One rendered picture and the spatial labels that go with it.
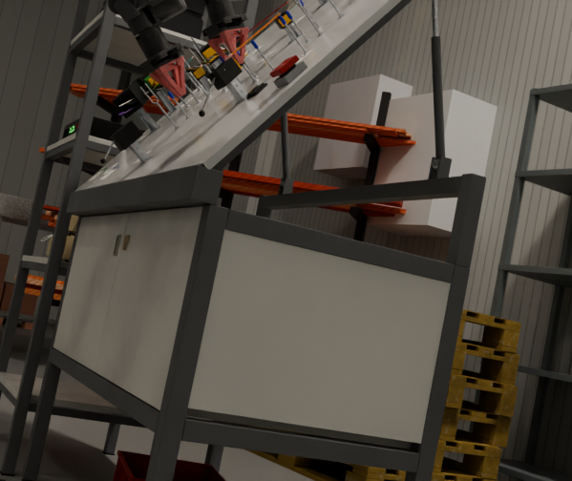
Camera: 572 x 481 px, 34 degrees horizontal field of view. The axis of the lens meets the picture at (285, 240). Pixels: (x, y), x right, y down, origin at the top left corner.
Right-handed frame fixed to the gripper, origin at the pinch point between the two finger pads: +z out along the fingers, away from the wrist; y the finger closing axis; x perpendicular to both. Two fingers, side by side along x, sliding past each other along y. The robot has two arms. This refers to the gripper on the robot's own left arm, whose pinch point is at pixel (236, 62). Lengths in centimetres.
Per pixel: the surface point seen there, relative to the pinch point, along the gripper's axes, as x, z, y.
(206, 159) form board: 28.5, 20.7, -23.4
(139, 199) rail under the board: 26.5, 23.4, 12.5
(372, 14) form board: -13.0, 1.6, -32.9
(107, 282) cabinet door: 26, 40, 44
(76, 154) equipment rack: 2, 2, 95
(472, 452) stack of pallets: -135, 158, 114
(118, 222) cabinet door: 19, 26, 43
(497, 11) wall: -355, -37, 225
